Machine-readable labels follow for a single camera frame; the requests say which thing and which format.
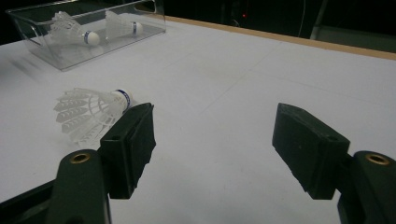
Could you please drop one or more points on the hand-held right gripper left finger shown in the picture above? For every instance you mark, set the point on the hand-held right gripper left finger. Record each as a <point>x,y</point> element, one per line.
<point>130,149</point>

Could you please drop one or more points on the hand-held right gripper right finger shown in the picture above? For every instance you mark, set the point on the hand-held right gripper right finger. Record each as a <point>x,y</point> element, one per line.
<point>311,149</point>

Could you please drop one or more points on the white shuttlecock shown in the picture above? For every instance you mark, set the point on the white shuttlecock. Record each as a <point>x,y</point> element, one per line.
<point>90,38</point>
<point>121,27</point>
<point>84,112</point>

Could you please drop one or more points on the clear plastic box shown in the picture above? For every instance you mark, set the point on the clear plastic box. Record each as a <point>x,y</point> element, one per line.
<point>77,59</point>

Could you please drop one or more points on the white table cover sheet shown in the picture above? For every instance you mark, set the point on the white table cover sheet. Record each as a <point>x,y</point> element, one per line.
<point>233,93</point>

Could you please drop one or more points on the black equipment with red light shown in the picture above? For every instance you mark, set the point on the black equipment with red light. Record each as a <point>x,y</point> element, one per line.
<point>249,18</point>

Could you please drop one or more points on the white desk frame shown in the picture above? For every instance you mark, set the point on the white desk frame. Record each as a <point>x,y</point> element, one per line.
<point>358,39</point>

